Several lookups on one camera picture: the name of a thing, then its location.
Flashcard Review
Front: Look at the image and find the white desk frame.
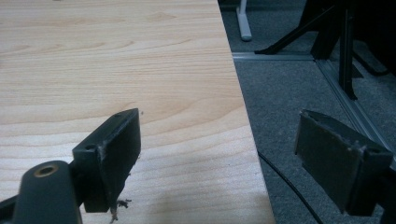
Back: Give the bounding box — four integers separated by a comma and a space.
235, 0, 253, 42

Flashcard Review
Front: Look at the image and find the black metal stand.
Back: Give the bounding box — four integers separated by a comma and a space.
254, 0, 391, 101

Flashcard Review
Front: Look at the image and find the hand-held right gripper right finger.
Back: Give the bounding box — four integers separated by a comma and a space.
293, 108, 394, 217

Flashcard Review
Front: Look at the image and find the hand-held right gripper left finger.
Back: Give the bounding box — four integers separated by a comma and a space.
72, 107, 142, 216

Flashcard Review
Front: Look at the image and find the black floor cable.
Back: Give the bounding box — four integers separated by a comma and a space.
257, 150, 325, 224

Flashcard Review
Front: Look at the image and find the aluminium floor rail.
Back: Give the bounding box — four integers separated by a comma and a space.
232, 50, 316, 62
314, 59, 396, 172

